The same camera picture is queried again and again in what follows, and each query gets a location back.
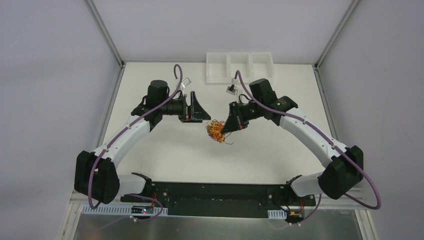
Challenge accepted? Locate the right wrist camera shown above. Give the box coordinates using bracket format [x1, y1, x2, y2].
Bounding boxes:
[226, 84, 239, 96]

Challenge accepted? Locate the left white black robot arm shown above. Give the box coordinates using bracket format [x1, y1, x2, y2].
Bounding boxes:
[74, 80, 211, 204]

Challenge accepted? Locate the aluminium frame rail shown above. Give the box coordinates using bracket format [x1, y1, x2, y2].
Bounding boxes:
[69, 187, 368, 210]

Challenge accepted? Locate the white slotted cable duct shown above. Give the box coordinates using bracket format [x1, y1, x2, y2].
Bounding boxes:
[267, 209, 287, 220]
[81, 204, 168, 217]

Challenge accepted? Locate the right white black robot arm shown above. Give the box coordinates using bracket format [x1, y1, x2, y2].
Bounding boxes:
[221, 78, 364, 205]

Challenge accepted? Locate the coloured wire bundle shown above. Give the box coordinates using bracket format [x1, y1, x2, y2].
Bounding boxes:
[205, 119, 235, 146]

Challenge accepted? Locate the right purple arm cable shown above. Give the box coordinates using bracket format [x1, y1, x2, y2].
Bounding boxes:
[234, 70, 382, 211]

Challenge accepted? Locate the right white slotted cable duct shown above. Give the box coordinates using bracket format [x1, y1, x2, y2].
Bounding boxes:
[267, 209, 287, 220]

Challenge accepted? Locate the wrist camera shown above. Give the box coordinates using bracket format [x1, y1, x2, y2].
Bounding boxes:
[181, 77, 192, 88]
[226, 84, 239, 96]

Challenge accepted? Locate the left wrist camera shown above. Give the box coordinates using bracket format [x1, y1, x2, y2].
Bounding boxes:
[181, 77, 192, 88]

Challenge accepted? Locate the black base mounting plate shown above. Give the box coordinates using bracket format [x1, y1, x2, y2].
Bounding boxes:
[140, 181, 316, 218]

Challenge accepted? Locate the white three-compartment tray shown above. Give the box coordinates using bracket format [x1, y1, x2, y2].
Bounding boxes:
[205, 52, 275, 85]

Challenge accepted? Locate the left white slotted cable duct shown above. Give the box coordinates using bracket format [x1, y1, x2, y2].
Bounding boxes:
[81, 204, 168, 217]

